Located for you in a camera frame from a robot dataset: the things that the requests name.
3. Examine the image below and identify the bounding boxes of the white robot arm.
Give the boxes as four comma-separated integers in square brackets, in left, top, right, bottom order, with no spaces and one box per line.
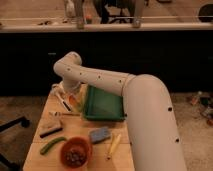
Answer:
[53,51,187,171]

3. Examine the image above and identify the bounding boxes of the black office chair base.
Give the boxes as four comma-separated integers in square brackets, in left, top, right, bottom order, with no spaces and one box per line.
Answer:
[0,117,30,171]

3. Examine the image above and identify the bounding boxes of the green plastic tray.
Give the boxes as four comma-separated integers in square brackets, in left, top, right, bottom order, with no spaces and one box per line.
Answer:
[83,86,125,122]

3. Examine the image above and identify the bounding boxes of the orange plastic cup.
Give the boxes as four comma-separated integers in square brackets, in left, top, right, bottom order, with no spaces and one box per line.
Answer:
[60,137,93,171]

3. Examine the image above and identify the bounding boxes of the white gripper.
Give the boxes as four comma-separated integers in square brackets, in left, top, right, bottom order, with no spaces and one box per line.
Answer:
[50,83,72,112]

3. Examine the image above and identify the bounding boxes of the green cucumber toy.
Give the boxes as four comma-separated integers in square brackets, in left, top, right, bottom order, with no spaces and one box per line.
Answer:
[40,137,67,155]

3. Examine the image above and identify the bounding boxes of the blue sponge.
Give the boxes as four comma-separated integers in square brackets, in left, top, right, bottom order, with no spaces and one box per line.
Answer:
[89,127,111,144]

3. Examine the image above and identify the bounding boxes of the small wooden handled tool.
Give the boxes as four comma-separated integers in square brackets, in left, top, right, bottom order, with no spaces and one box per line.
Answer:
[49,111,80,116]

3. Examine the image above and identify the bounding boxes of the brown black brush block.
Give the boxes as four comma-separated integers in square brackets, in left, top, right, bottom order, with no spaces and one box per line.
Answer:
[39,121,62,138]

